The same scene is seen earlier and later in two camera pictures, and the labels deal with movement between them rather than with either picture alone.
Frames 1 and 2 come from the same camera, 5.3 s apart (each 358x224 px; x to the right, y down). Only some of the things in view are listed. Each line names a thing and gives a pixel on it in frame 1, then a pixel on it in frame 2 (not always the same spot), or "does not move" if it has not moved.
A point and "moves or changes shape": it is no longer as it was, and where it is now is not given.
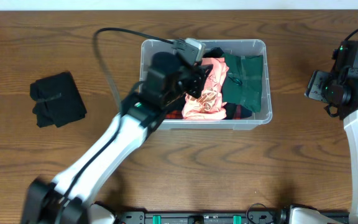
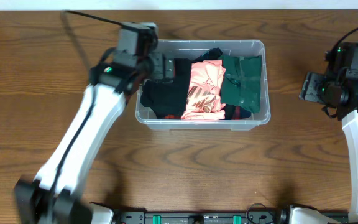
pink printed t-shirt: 211,106 does not move
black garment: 57,100 moves or changes shape
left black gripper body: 198,82 -> 165,66
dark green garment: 242,84 does not move
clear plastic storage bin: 236,94 does not move
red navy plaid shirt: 233,111 does not move
